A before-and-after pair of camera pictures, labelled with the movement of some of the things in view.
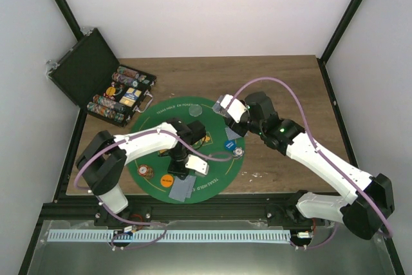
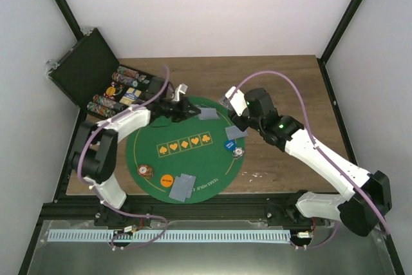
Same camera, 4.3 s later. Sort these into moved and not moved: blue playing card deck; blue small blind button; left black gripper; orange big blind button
Moved: left black gripper; blue playing card deck
Not moved: blue small blind button; orange big blind button
